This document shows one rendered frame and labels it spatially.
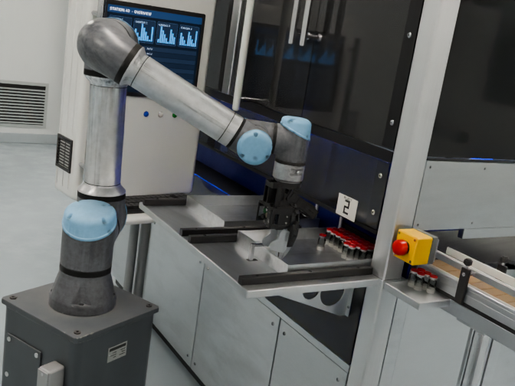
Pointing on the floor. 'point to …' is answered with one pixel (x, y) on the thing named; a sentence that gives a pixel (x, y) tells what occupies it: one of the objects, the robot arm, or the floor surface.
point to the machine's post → (404, 184)
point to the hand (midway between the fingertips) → (281, 256)
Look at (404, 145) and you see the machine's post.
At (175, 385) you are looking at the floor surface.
